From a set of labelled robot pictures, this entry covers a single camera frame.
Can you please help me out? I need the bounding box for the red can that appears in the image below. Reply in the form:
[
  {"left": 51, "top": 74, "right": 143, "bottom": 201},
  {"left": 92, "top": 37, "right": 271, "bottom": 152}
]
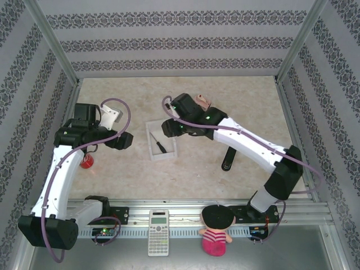
[{"left": 79, "top": 154, "right": 95, "bottom": 170}]

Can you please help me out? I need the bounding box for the aluminium frame post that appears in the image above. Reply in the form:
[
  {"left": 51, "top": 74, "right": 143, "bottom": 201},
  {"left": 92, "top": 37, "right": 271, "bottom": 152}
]
[
  {"left": 276, "top": 0, "right": 330, "bottom": 84},
  {"left": 22, "top": 0, "right": 82, "bottom": 86}
]

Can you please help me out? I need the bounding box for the white calculator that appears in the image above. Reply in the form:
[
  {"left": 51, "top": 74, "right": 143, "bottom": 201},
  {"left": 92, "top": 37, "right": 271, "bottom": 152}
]
[{"left": 147, "top": 209, "right": 170, "bottom": 257}]

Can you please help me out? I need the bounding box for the black screwdriver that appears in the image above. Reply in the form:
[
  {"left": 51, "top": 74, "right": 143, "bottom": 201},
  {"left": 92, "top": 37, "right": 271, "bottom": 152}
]
[{"left": 150, "top": 132, "right": 168, "bottom": 154}]

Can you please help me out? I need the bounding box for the white rectangular bin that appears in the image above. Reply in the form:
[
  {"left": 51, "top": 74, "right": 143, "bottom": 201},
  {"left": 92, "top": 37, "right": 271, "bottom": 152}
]
[{"left": 145, "top": 120, "right": 179, "bottom": 162}]

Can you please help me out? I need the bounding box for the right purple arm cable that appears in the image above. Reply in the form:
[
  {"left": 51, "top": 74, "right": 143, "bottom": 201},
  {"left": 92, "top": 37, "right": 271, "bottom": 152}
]
[{"left": 162, "top": 95, "right": 324, "bottom": 195}]

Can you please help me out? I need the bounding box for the doll with pink striped dress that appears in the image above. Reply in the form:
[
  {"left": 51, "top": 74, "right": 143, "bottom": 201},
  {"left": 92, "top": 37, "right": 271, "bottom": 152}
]
[{"left": 198, "top": 205, "right": 236, "bottom": 258}]

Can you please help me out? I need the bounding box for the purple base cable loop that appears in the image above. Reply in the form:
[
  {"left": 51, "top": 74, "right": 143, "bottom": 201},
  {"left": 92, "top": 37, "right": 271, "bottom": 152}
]
[
  {"left": 92, "top": 215, "right": 122, "bottom": 246},
  {"left": 251, "top": 200, "right": 287, "bottom": 245}
]

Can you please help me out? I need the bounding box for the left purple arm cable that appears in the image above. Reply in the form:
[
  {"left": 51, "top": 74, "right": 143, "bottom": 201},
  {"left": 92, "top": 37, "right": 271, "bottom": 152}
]
[{"left": 40, "top": 97, "right": 132, "bottom": 264}]

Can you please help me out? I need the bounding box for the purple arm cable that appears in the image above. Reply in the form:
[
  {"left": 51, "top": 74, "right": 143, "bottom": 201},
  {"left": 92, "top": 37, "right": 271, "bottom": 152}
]
[
  {"left": 162, "top": 95, "right": 324, "bottom": 195},
  {"left": 40, "top": 97, "right": 132, "bottom": 264}
]

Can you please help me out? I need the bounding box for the tan plastic object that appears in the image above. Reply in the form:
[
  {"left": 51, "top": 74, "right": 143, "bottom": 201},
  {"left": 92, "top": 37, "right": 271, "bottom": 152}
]
[{"left": 195, "top": 94, "right": 212, "bottom": 110}]

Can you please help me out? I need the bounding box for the small circuit board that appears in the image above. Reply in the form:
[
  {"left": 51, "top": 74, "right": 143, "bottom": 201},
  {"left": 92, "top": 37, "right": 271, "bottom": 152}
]
[
  {"left": 249, "top": 226, "right": 268, "bottom": 237},
  {"left": 92, "top": 227, "right": 118, "bottom": 239}
]

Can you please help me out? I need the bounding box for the aluminium mounting rail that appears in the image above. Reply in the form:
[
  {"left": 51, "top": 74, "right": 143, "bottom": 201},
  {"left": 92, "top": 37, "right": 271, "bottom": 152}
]
[{"left": 66, "top": 197, "right": 336, "bottom": 240}]

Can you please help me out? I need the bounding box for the black stapler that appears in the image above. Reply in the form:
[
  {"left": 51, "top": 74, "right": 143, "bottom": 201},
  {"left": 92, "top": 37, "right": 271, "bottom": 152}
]
[{"left": 221, "top": 147, "right": 237, "bottom": 172}]

